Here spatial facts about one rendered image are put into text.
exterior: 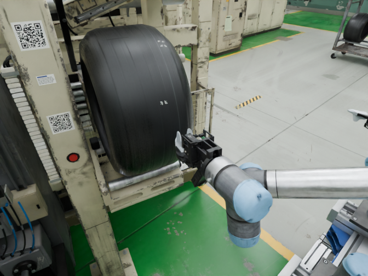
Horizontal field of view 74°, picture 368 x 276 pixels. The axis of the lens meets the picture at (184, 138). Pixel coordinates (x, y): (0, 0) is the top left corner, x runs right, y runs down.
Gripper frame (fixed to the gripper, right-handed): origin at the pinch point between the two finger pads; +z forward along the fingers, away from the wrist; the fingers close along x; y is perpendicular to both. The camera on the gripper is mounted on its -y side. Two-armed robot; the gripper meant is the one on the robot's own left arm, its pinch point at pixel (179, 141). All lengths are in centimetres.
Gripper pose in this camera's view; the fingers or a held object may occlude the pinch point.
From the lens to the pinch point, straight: 76.0
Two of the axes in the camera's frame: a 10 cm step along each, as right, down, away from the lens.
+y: -0.4, -8.7, -4.8
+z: -4.6, -4.1, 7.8
